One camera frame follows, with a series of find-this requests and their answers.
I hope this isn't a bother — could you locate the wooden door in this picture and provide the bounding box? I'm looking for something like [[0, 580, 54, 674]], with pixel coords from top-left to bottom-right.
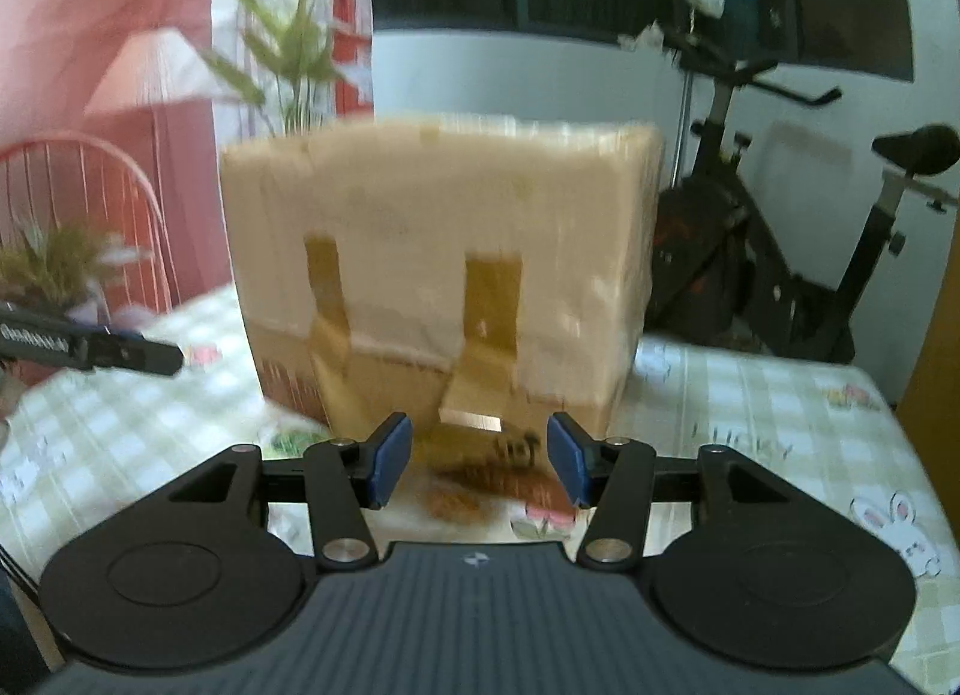
[[896, 102, 960, 463]]

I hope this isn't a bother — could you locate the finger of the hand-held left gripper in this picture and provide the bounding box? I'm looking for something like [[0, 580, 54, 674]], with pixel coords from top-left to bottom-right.
[[91, 333, 185, 377]]

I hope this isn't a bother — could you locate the crumpled plastic bag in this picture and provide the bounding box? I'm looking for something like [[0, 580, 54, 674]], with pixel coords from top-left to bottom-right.
[[619, 20, 665, 52]]

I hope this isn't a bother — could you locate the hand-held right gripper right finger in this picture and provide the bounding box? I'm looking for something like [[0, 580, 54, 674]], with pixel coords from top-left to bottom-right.
[[547, 411, 796, 570]]

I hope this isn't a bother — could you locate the black exercise bike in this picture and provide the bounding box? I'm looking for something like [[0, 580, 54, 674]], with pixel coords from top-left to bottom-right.
[[645, 27, 960, 366]]

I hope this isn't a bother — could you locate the checked tablecloth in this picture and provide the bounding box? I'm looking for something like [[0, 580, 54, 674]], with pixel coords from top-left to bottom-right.
[[0, 282, 960, 695]]

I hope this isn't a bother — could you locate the cardboard box with plastic liner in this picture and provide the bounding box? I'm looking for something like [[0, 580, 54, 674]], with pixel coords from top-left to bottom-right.
[[219, 111, 667, 441]]

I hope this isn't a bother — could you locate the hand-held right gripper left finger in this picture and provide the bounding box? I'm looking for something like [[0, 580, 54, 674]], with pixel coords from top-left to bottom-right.
[[166, 411, 413, 572]]

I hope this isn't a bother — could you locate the brown snack packet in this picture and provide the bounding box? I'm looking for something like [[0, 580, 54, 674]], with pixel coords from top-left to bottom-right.
[[420, 425, 575, 525]]

